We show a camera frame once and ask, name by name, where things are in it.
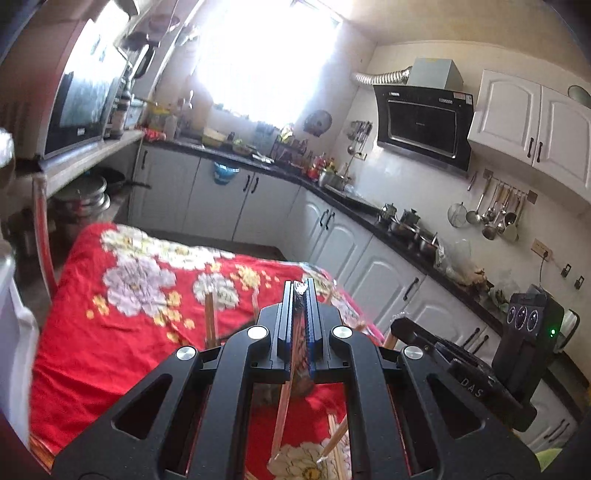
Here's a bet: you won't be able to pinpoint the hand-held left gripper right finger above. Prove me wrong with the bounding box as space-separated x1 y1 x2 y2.
305 278 541 480

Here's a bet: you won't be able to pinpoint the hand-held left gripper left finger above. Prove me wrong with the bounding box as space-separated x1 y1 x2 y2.
51 279 301 480

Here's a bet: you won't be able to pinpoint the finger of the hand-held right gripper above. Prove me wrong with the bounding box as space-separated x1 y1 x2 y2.
390 318 458 365

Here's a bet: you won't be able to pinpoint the plastic-wrapped wooden chopsticks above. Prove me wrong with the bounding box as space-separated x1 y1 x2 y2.
204 290 219 350
269 281 315 464
316 413 352 480

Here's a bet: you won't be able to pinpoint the row of hanging kitchen utensils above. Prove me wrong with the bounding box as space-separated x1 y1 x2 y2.
465 173 529 243

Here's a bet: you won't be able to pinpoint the clear plastic bag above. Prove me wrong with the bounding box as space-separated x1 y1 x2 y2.
434 237 490 287

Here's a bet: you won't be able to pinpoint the black countertop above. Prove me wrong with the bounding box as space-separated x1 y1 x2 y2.
143 136 591 398

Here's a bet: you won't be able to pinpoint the red floral blanket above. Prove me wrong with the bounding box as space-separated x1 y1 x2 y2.
30 223 393 480

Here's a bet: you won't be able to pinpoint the blue hanging bag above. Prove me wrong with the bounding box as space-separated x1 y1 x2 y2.
212 159 241 185

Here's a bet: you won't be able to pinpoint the small hanging utensil rack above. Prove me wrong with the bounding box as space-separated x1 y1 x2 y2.
347 120 374 155

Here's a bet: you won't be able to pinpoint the black range hood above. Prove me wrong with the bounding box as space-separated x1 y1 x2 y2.
373 58 475 178

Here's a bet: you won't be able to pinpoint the black frying pan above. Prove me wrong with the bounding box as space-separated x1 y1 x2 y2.
92 168 151 192

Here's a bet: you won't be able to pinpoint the steel pot with lid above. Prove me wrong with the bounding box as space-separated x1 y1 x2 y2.
53 178 112 232

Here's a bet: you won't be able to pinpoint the white plastic chair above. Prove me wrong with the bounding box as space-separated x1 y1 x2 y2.
0 240 42 446

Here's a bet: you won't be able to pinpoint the beige shelf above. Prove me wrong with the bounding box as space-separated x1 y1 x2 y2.
34 129 146 197

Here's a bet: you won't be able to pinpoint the bright window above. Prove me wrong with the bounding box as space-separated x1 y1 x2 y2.
194 0 345 130

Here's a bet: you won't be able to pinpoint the dark sauce bottle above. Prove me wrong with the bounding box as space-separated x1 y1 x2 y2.
111 99 127 139

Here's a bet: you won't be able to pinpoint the silver microwave oven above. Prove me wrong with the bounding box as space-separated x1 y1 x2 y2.
44 18 130 160

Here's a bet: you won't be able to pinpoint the black wire rack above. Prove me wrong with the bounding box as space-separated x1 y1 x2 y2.
272 131 308 164

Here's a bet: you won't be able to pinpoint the round wall plate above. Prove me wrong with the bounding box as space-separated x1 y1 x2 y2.
305 110 333 138

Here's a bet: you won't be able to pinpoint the white wall cabinets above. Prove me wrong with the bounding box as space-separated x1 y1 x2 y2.
467 69 591 206

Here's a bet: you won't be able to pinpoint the corrugated metal duct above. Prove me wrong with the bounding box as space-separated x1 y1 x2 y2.
353 66 413 87

